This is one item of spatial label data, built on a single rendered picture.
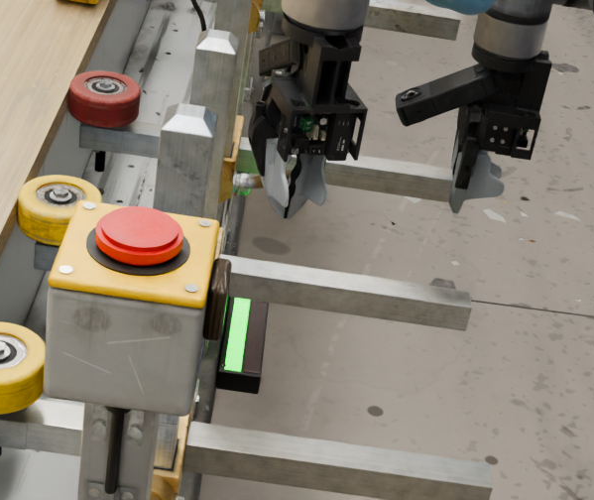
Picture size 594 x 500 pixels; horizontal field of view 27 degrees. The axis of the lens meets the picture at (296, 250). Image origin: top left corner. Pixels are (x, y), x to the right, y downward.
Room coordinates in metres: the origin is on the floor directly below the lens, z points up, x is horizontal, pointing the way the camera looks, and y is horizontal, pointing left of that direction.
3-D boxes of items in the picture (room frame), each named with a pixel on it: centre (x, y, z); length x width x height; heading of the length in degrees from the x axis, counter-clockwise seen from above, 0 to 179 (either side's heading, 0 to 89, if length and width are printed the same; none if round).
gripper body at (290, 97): (1.02, 0.01, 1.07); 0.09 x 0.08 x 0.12; 23
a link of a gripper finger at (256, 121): (1.03, 0.04, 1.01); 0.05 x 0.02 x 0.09; 113
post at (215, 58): (0.99, 0.10, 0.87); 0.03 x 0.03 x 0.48; 3
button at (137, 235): (0.48, 0.07, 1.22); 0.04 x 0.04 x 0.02
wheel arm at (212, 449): (0.78, 0.02, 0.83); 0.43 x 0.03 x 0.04; 93
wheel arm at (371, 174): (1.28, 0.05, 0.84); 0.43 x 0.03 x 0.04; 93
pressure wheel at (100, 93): (1.27, 0.25, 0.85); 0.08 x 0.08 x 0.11
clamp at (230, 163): (1.26, 0.11, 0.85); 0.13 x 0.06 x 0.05; 3
